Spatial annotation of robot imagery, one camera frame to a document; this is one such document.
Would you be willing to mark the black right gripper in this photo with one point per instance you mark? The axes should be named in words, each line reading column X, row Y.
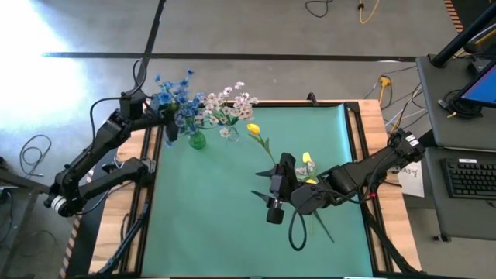
column 284, row 176

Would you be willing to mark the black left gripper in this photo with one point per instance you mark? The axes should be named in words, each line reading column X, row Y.
column 155, row 119

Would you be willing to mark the yellow artificial tulip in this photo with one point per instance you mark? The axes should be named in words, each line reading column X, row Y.
column 311, row 181
column 253, row 129
column 306, row 157

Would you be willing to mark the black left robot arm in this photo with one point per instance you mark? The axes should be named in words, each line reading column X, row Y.
column 100, row 135

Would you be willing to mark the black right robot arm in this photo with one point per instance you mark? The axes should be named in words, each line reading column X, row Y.
column 360, row 170

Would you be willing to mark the green glass vase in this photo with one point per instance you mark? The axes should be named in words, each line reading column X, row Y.
column 197, row 141

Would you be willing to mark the clear glass vase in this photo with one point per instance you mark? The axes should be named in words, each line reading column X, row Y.
column 233, row 136

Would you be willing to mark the green table mat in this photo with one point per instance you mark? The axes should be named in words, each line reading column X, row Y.
column 232, row 232

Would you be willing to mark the black clamp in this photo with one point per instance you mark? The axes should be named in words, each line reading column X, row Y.
column 312, row 98

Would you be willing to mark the white paper sheet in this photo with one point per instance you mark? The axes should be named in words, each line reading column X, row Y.
column 410, row 180

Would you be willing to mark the black hazard striped floor mat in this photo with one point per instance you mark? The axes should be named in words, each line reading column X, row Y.
column 87, row 240

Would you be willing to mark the yellow power plug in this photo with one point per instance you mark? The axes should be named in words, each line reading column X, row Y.
column 384, row 81

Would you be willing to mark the grey side table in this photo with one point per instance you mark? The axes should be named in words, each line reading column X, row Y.
column 23, row 186

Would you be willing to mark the grey keyboard shelf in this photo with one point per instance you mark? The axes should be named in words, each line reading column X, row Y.
column 445, row 217

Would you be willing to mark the grey desk top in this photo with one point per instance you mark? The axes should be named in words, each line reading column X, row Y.
column 445, row 116

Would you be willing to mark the black keyboard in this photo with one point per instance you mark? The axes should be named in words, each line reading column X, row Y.
column 470, row 178

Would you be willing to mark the computer monitor blue screen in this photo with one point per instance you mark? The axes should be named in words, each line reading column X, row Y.
column 482, row 87

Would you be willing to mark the black desk adapter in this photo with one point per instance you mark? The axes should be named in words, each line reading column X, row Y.
column 476, row 66

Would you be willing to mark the black monitor stand pole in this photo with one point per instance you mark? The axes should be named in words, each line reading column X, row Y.
column 461, row 38

